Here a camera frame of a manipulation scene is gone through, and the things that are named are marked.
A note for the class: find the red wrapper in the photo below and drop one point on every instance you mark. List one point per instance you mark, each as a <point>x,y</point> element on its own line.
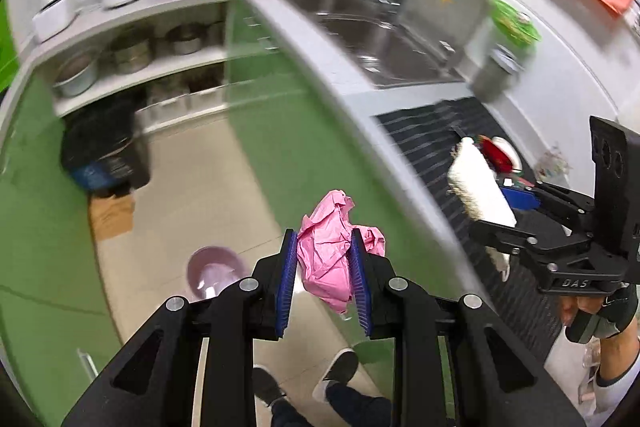
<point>495,154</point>

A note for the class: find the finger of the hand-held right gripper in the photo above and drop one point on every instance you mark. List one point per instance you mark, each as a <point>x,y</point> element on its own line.
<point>500,234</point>
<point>520,198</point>

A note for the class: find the black striped mat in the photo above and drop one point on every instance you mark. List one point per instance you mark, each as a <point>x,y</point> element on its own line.
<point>430,147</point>

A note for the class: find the steel canister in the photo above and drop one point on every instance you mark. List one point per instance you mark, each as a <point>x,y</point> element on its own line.
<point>492,74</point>

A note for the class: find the steel pan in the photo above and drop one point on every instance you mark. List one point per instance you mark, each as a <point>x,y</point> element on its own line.
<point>185,38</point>

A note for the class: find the steel sink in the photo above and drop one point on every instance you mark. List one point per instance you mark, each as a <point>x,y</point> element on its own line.
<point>380,47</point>

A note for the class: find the person's left shoe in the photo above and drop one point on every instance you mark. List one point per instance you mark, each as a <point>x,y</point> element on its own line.
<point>270,384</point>

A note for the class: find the person's leg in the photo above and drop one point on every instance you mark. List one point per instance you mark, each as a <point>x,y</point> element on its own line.
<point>360,407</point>
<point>290,414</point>

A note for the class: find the white shelf unit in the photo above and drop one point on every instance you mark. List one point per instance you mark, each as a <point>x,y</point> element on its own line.
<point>175,69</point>

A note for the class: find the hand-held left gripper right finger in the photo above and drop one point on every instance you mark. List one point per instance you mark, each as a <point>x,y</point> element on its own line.
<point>360,287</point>

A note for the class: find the person's right shoe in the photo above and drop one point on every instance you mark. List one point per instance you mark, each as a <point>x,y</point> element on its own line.
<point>340,367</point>

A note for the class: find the pale metal basin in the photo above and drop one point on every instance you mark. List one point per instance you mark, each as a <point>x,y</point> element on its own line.
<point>75,74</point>

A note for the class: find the white plate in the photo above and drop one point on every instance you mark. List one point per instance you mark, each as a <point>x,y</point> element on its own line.
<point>516,157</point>

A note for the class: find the person's right leg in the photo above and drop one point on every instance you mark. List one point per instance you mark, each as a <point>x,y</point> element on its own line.
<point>360,407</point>

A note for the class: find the person's shoe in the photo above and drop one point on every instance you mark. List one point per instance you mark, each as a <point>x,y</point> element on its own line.
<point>270,384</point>
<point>340,367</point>

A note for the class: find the green sink cabinet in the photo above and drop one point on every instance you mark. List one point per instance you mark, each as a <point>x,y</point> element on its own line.
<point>280,117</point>

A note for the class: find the person's left leg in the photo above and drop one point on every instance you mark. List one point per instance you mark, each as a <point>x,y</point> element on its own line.
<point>290,414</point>

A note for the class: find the green drawer cabinet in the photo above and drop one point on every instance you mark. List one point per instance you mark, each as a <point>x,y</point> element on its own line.
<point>40,232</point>

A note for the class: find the person's right forearm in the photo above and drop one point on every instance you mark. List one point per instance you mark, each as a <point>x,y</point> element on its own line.
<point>615,357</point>

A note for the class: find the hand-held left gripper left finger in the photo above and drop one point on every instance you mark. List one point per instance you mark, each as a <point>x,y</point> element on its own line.
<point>285,282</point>

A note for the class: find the lilac plastic waste bin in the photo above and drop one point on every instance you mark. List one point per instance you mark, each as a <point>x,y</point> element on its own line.
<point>210,272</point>

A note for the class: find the white storage box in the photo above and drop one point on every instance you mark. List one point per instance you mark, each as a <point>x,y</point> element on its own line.
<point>206,99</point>
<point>165,112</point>

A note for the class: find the brown cardboard sheet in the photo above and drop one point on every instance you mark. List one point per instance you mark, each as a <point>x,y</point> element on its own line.
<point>112,217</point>

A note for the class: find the person's right hand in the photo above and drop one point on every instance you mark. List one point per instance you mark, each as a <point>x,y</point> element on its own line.
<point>600,319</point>

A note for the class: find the green plastic bowl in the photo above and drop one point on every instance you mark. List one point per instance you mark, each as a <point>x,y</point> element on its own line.
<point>510,22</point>

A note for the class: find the steel pot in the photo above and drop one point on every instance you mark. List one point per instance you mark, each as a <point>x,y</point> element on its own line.
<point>130,53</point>

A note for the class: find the black two-part waste bin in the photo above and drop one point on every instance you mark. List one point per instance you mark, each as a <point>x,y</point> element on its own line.
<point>100,142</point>

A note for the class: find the pink paper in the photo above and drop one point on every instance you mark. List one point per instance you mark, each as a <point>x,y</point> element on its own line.
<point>325,247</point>

